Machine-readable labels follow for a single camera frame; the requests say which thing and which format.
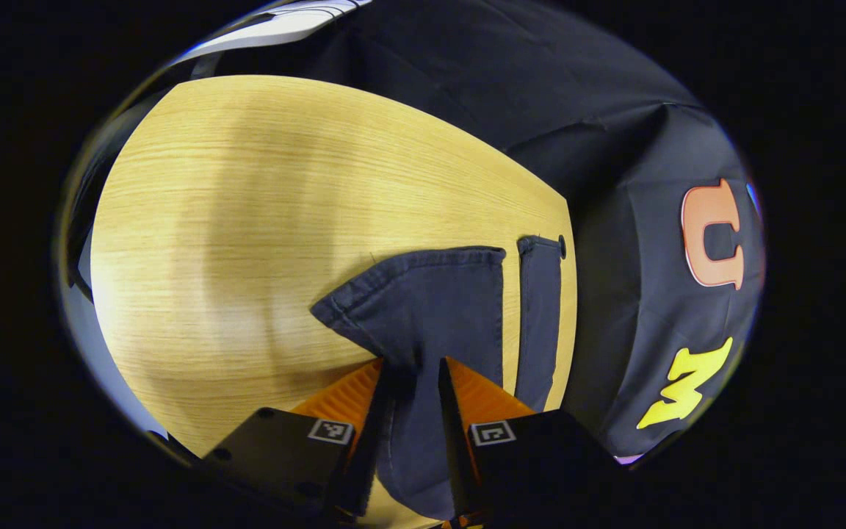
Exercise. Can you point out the dark jeans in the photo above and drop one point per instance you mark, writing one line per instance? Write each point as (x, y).
(438, 308)

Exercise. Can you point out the black backdrop cloth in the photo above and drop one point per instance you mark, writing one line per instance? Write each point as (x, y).
(614, 147)

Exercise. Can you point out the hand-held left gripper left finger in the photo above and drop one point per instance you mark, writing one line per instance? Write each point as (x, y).
(373, 441)

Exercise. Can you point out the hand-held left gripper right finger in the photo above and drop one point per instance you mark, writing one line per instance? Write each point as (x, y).
(452, 441)

